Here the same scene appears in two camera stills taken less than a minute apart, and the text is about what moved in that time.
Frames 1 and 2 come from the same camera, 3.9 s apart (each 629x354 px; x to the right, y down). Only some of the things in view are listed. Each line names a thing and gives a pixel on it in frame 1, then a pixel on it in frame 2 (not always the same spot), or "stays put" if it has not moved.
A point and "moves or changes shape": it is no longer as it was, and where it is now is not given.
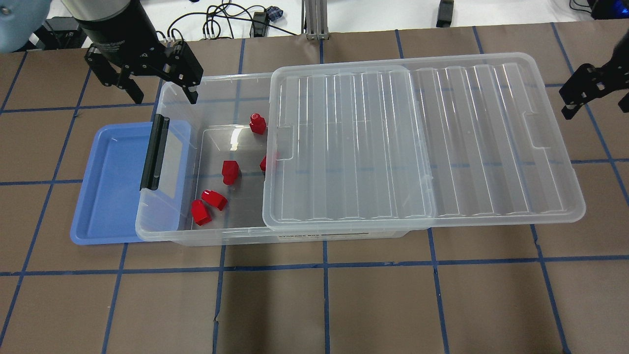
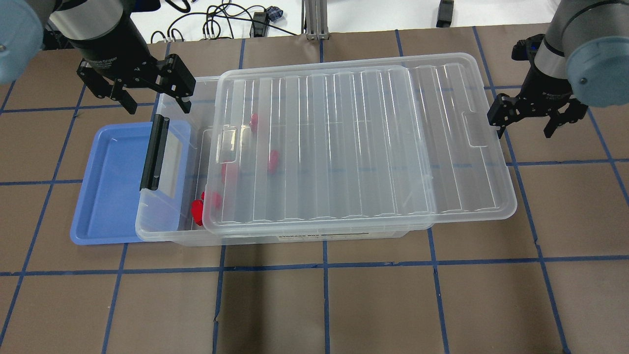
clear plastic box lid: x=447 y=140 moves or changes shape
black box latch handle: x=151 y=173 stays put
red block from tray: x=230 y=170 stays put
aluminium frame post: x=314 y=19 stays put
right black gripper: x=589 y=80 to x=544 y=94
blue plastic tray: x=110 y=208 stays put
